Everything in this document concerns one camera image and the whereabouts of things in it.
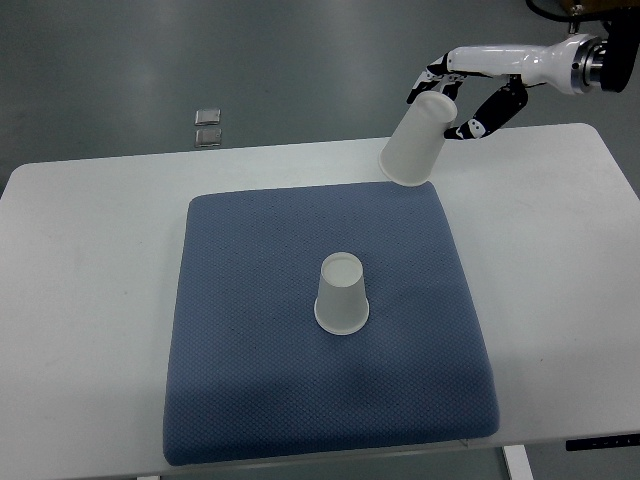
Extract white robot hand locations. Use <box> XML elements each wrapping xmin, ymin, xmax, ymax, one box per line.
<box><xmin>406</xmin><ymin>34</ymin><xmax>590</xmax><ymax>140</ymax></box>

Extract white paper cup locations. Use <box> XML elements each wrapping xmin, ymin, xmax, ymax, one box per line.
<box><xmin>314</xmin><ymin>252</ymin><xmax>369</xmax><ymax>336</ymax></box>
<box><xmin>379</xmin><ymin>91</ymin><xmax>457</xmax><ymax>187</ymax></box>

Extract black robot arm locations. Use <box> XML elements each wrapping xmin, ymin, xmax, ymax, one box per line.
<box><xmin>407</xmin><ymin>1</ymin><xmax>639</xmax><ymax>140</ymax></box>

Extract upper metal floor plate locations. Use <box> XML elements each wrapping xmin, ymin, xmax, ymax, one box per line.
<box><xmin>194</xmin><ymin>107</ymin><xmax>221</xmax><ymax>126</ymax></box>

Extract metal floor plate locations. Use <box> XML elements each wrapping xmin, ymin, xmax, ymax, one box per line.
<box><xmin>195</xmin><ymin>127</ymin><xmax>222</xmax><ymax>148</ymax></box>
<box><xmin>194</xmin><ymin>107</ymin><xmax>221</xmax><ymax>126</ymax></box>

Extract lower metal floor plate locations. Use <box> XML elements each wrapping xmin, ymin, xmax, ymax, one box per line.
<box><xmin>195</xmin><ymin>127</ymin><xmax>222</xmax><ymax>148</ymax></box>

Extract blue textured cushion mat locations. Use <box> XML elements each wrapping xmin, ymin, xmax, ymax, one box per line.
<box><xmin>163</xmin><ymin>182</ymin><xmax>499</xmax><ymax>466</ymax></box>

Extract white table leg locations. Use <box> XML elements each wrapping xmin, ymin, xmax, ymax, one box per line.
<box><xmin>502</xmin><ymin>445</ymin><xmax>534</xmax><ymax>480</ymax></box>

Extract black table control panel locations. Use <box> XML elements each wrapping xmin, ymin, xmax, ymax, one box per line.
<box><xmin>565</xmin><ymin>434</ymin><xmax>640</xmax><ymax>452</ymax></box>

